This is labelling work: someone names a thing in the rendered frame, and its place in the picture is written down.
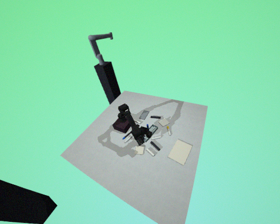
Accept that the letter keyboard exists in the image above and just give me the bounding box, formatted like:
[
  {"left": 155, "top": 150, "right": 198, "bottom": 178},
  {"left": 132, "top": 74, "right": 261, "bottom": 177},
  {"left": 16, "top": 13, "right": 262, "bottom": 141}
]
[{"left": 143, "top": 125, "right": 158, "bottom": 142}]

